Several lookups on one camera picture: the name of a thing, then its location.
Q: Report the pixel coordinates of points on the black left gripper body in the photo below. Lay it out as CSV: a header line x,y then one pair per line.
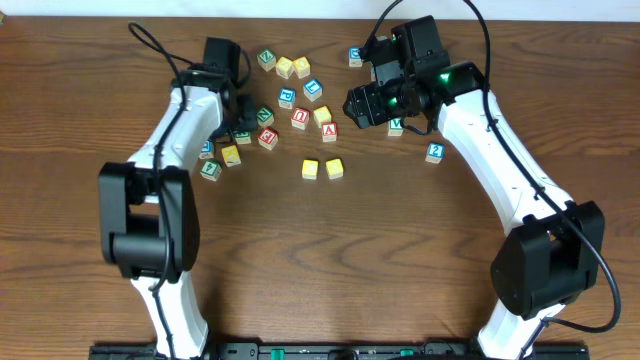
x,y
245,118

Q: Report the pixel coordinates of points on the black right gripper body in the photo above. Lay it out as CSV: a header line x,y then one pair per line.
x,y
365,106

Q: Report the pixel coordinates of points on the green R block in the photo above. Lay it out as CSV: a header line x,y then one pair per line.
x,y
242,138

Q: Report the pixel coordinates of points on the blue l block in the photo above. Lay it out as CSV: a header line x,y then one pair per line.
x,y
208,150
313,89

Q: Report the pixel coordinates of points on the yellow O block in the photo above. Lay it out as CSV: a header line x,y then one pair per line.
x,y
334,168

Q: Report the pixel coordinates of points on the yellow C block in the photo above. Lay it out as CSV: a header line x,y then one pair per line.
x,y
310,169

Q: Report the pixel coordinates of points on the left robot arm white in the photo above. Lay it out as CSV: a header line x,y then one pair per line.
x,y
148,217

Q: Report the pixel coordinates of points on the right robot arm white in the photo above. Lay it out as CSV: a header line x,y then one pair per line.
x,y
549,256

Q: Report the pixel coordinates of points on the green Z block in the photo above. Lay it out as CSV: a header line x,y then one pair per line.
x,y
267,60

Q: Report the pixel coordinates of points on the green V block right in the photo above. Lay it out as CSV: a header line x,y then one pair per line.
x,y
395,127

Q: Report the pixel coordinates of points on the blue D block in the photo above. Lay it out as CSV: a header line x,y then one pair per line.
x,y
354,58

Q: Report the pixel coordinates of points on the yellow block violin side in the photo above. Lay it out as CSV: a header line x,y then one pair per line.
x,y
284,67

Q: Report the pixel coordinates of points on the green N block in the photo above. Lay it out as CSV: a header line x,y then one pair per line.
x,y
265,117

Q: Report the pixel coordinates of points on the blue P block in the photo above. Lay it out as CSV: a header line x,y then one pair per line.
x,y
286,98

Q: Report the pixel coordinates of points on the blue 2 block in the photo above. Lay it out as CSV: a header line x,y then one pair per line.
x,y
435,153

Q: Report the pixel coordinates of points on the yellow block beside violin block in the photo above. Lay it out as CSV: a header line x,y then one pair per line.
x,y
302,67

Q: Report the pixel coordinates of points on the red E block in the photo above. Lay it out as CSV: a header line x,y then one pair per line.
x,y
268,138

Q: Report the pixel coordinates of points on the yellow K block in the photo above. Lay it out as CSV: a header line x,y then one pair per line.
x,y
231,155

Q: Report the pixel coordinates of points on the red U block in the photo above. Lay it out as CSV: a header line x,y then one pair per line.
x,y
300,118

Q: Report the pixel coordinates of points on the yellow block near A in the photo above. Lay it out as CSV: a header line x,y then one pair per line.
x,y
322,115

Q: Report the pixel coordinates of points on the red A block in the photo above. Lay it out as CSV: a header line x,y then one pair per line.
x,y
329,132

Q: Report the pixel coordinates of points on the green 4 block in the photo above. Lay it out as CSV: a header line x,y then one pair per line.
x,y
211,170

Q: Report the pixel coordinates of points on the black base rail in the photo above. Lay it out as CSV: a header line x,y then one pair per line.
x,y
433,349

